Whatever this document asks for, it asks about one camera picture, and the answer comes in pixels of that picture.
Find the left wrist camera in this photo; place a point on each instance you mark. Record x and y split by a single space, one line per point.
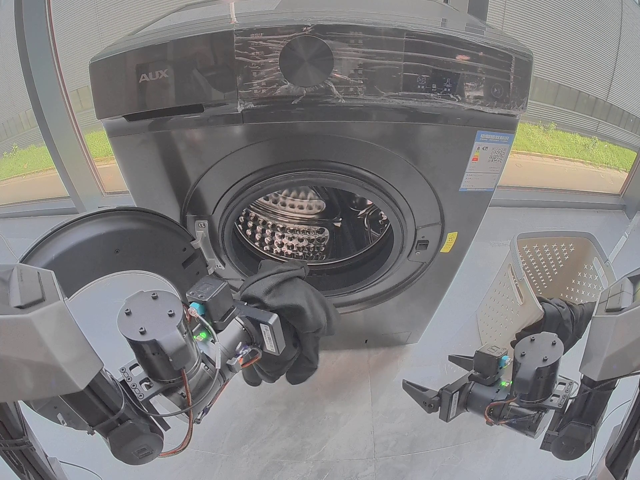
215 300

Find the black garment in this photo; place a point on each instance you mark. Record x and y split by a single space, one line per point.
295 313

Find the cream laundry basket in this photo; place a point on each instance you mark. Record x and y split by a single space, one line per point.
515 298

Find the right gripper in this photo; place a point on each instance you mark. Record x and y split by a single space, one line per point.
477 399

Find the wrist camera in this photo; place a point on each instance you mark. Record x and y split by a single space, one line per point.
491 363
215 300

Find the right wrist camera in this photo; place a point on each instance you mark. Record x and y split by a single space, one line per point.
491 363

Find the heap of dark clothes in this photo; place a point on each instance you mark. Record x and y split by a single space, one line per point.
562 318

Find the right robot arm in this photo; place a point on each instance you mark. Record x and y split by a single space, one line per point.
607 328

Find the grey washing machine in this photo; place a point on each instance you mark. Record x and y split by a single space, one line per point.
165 178

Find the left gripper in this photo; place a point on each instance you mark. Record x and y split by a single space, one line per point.
239 339

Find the washing machine door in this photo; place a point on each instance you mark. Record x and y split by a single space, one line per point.
110 243

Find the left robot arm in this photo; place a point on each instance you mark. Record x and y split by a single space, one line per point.
45 338

